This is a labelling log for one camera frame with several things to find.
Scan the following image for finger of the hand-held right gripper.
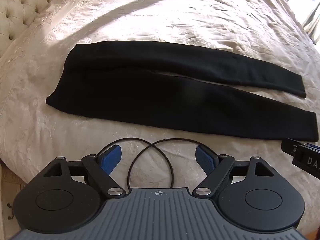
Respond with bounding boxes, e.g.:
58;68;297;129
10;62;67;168
281;137;320;155

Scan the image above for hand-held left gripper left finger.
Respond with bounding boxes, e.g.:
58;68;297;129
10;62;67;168
39;144;126;197

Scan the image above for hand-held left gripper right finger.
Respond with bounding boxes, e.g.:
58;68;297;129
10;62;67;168
193;145;276;197

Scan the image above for black pants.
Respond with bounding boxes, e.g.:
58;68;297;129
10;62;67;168
45;40;317;142

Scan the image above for cream bedside cabinet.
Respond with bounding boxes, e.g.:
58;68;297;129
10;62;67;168
0;164;28;233

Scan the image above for window curtain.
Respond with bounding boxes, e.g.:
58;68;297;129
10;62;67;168
301;0;320;44

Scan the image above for cream embroidered bedspread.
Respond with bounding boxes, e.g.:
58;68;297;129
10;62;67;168
0;0;320;207

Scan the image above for cream tufted headboard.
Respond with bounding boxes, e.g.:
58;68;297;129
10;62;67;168
0;0;84;57

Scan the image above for black cable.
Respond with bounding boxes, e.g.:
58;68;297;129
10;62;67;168
96;138;218;189

